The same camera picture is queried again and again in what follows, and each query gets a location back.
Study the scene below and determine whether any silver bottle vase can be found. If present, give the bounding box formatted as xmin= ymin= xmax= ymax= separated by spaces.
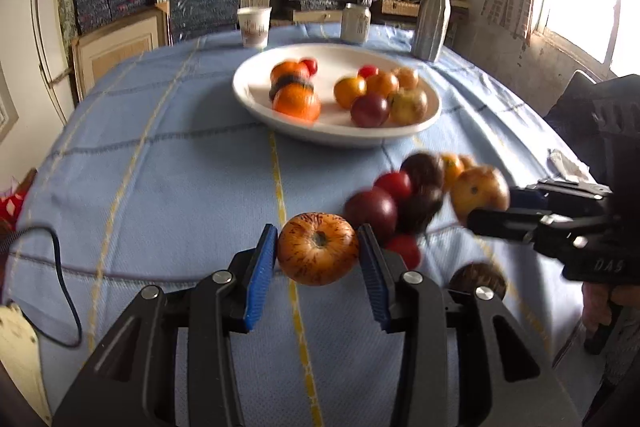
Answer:
xmin=411 ymin=0 xmax=451 ymax=63

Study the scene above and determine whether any beige framed panel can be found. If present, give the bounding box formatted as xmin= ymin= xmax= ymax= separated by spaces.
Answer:
xmin=72 ymin=1 xmax=171 ymax=101

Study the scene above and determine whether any dark red plum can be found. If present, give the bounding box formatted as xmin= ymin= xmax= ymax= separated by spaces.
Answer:
xmin=343 ymin=187 xmax=398 ymax=242
xmin=350 ymin=94 xmax=390 ymax=128

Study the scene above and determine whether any orange tangerine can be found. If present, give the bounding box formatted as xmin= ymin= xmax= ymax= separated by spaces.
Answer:
xmin=270 ymin=61 xmax=310 ymax=84
xmin=272 ymin=84 xmax=321 ymax=122

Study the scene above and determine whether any dark purple passion fruit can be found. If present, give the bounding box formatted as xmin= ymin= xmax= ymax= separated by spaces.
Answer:
xmin=400 ymin=152 xmax=445 ymax=192

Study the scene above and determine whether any dark passion fruit on plate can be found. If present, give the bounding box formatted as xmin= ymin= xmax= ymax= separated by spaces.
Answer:
xmin=269 ymin=74 xmax=314 ymax=102

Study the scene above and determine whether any dark brown passion fruit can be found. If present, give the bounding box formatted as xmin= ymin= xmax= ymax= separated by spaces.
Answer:
xmin=396 ymin=185 xmax=444 ymax=234

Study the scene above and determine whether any white drink can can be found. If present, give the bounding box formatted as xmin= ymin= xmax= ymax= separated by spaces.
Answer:
xmin=341 ymin=3 xmax=371 ymax=46

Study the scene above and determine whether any tan fruit on plate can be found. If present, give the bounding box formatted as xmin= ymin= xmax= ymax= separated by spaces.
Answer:
xmin=392 ymin=66 xmax=420 ymax=90

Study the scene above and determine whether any orange citrus fruit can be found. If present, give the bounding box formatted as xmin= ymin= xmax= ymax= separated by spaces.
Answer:
xmin=440 ymin=153 xmax=465 ymax=193

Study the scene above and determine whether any striped orange persimmon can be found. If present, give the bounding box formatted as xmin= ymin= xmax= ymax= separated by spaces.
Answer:
xmin=278 ymin=212 xmax=359 ymax=286

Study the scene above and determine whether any right hand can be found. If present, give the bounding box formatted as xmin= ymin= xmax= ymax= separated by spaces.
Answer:
xmin=582 ymin=282 xmax=640 ymax=333

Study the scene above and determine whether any dark red plum on plate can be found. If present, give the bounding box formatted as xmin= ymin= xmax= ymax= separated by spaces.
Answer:
xmin=350 ymin=94 xmax=390 ymax=128

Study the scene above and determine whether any red cherry tomato on plate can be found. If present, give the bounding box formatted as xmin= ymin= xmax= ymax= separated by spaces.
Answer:
xmin=299 ymin=57 xmax=318 ymax=77
xmin=358 ymin=65 xmax=380 ymax=79

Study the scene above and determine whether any white oval plate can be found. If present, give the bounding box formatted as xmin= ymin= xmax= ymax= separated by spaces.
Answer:
xmin=232 ymin=43 xmax=442 ymax=147

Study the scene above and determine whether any orange tangerine on plate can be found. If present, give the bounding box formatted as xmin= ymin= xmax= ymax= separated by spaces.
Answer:
xmin=270 ymin=61 xmax=310 ymax=84

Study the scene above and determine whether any small yellow orange fruit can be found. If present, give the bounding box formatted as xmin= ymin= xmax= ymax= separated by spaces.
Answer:
xmin=366 ymin=72 xmax=399 ymax=98

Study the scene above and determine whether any black cable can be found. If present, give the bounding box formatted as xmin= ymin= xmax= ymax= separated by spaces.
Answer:
xmin=0 ymin=224 xmax=84 ymax=349

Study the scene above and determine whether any tan small fruit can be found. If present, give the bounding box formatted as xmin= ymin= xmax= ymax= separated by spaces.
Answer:
xmin=459 ymin=155 xmax=478 ymax=170

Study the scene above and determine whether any white paper cup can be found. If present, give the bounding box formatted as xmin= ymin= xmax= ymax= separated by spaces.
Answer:
xmin=238 ymin=6 xmax=271 ymax=50

